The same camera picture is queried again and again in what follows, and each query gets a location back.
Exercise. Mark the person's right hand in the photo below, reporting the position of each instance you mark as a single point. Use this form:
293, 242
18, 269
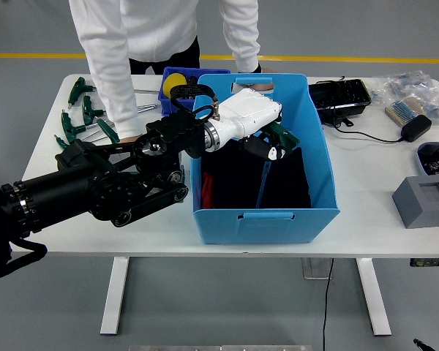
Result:
130, 140

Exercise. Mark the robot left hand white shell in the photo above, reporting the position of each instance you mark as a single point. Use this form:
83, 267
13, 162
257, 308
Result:
248, 113

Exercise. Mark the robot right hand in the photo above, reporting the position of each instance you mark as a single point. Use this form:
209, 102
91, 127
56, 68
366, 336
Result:
421, 345

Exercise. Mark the person's left hand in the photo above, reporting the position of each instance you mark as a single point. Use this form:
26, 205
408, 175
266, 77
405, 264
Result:
266, 87

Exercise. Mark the large blue folding box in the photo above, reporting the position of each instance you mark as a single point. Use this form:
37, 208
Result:
270, 230

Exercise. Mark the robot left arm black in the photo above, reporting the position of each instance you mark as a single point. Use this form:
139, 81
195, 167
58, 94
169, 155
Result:
77, 183

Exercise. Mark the person's right forearm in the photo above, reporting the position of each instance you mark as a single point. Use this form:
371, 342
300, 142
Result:
117, 106

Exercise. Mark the small blue parts bin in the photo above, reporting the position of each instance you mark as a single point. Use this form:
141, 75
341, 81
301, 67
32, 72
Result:
175, 108

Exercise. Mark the white table leg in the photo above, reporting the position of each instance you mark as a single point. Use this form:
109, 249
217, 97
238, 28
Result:
375, 300
113, 300

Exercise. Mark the black parts in bin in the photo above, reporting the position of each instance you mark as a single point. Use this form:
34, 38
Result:
192, 79

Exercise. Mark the black cloth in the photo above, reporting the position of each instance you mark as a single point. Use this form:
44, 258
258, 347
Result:
234, 183

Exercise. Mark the yellow foam ball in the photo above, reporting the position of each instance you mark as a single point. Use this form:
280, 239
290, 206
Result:
173, 82

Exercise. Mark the black plastic tray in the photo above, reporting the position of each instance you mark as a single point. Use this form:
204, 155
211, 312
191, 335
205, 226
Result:
340, 95

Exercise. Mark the table height control panel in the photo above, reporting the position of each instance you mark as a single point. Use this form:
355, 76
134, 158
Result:
431, 262

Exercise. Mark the red cloth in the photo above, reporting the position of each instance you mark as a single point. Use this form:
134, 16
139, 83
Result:
208, 190

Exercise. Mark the person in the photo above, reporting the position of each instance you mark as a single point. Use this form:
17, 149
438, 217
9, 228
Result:
161, 25

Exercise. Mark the grey hollow block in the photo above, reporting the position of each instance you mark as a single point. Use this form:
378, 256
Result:
413, 208

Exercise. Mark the taped resistor strip bundle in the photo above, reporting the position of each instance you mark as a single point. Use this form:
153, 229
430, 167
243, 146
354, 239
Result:
402, 109

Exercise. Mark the clear plastic component bags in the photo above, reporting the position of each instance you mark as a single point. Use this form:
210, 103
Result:
406, 86

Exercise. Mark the black power adapter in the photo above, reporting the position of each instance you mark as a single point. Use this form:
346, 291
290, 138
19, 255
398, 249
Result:
417, 128

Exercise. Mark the light blue parts tray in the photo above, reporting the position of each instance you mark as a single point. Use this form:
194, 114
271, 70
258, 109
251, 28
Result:
420, 161

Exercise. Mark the clear bracket under table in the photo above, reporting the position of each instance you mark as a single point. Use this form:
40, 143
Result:
312, 270

